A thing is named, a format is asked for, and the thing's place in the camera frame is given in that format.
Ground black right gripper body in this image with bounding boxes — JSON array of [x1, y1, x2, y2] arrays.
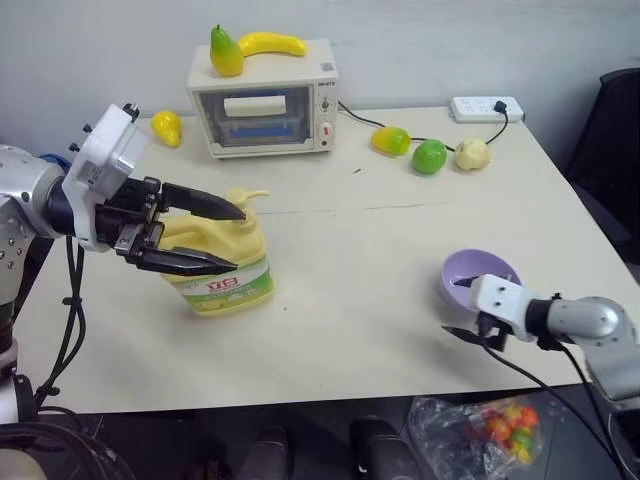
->
[[474, 311, 512, 352]]

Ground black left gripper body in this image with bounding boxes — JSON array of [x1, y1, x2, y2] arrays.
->
[[94, 175, 167, 267]]

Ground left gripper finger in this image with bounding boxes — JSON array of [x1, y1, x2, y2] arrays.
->
[[161, 182, 248, 222], [134, 245, 238, 278]]

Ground purple bowl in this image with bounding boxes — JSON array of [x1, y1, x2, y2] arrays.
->
[[440, 248, 523, 313]]

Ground yellow pump dispenser bottle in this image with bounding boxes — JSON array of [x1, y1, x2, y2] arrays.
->
[[159, 186, 276, 318]]

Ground plastic bag of toy fruit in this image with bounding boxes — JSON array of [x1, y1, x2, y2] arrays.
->
[[406, 393, 544, 480]]

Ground pale yellow toy fruit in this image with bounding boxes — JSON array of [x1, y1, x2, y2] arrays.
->
[[453, 138, 492, 172]]

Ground green toy apple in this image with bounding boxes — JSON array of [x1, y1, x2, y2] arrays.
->
[[411, 138, 448, 177]]

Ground dark rounded shape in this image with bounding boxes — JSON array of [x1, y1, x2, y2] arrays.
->
[[251, 424, 292, 480], [348, 415, 407, 480]]

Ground green yellow toy pear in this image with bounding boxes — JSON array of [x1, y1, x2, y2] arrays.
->
[[208, 24, 245, 79]]

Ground yellow green toy mango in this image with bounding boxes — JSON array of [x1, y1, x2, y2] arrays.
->
[[369, 126, 413, 158]]

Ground cream toaster oven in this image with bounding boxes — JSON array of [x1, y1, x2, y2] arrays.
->
[[186, 38, 342, 161]]

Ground white power strip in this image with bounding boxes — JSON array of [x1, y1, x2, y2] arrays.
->
[[447, 95, 527, 124]]

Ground yellow toy banana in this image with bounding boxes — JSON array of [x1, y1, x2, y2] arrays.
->
[[237, 31, 309, 61]]

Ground black chair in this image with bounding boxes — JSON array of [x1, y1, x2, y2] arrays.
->
[[563, 68, 640, 284]]

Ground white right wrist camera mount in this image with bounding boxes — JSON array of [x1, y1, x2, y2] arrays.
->
[[468, 273, 540, 344]]

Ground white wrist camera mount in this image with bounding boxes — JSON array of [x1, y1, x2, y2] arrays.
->
[[468, 273, 540, 344], [61, 102, 150, 253]]

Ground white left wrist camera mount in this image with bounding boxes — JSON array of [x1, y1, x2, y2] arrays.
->
[[61, 102, 150, 253]]

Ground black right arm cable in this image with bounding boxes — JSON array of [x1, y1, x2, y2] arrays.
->
[[480, 335, 632, 480]]

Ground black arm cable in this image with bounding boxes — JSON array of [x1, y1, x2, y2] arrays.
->
[[480, 335, 632, 480], [32, 233, 87, 407]]

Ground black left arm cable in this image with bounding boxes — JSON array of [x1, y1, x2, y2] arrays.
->
[[32, 233, 87, 407]]

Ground black oven power cable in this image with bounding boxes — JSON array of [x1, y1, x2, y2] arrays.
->
[[336, 100, 510, 152]]

